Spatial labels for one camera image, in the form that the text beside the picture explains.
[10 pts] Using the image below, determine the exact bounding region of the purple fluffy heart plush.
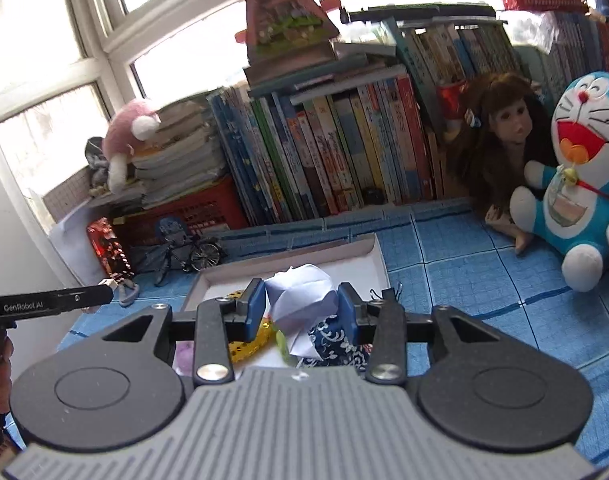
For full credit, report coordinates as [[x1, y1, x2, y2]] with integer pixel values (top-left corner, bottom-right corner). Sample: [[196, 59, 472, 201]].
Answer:
[[172, 341, 194, 376]]

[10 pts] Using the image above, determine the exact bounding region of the stack of flat books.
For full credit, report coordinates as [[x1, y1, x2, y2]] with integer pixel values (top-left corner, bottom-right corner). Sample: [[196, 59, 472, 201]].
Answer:
[[85, 92, 227, 209]]

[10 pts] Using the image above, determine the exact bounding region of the smartphone with lit screen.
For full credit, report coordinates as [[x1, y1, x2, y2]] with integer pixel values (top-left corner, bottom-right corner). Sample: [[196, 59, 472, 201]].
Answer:
[[86, 217, 134, 283]]

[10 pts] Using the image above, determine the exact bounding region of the white paper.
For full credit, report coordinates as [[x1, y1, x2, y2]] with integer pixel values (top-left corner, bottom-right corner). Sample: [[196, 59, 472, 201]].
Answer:
[[265, 263, 338, 359]]

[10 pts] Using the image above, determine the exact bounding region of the gold sequin bow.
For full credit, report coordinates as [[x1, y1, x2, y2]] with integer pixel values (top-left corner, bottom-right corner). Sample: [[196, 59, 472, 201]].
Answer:
[[224, 285, 275, 365]]

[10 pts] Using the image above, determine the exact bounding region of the miniature black bicycle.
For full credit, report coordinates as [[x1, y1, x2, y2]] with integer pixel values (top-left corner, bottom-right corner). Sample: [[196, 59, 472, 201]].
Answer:
[[154, 234, 226, 287]]

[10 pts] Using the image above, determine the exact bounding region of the red plastic crate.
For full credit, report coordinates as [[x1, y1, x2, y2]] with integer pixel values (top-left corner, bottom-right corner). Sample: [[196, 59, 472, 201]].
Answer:
[[111, 176, 249, 247]]

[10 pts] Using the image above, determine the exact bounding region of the pink white mushroom plush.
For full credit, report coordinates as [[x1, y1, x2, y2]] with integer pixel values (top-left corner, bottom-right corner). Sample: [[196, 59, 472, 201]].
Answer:
[[102, 99, 161, 194]]

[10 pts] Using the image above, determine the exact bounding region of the row of upright books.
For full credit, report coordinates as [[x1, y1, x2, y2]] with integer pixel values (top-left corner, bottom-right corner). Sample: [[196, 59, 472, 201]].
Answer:
[[208, 4, 609, 224]]

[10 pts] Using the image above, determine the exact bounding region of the white cardboard box tray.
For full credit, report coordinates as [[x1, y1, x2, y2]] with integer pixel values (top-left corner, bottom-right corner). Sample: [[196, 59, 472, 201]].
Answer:
[[183, 234, 389, 373]]

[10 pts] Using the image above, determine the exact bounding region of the triangular diorama house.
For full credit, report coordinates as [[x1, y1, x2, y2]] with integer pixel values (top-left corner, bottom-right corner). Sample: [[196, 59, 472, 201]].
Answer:
[[245, 0, 339, 65]]

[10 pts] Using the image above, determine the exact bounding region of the brown haired doll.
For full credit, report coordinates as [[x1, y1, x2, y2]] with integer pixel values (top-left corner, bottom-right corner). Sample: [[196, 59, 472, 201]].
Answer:
[[447, 73, 556, 254]]

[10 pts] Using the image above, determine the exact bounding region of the green scrunchie with pink bow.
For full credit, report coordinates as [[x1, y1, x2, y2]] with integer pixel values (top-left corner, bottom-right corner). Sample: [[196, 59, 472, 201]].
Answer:
[[275, 330, 290, 363]]

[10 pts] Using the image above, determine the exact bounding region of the blue Doraemon plush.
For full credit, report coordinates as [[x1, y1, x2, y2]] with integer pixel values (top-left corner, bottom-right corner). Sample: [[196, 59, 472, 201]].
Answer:
[[510, 72, 609, 292]]

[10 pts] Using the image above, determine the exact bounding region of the black binder clip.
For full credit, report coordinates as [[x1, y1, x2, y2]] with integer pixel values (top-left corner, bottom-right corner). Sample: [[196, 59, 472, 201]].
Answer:
[[370, 282, 403, 302]]

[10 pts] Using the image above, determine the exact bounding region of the navy floral scrunchie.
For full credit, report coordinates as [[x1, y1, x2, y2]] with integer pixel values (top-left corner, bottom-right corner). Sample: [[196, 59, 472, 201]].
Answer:
[[300, 315, 372, 375]]

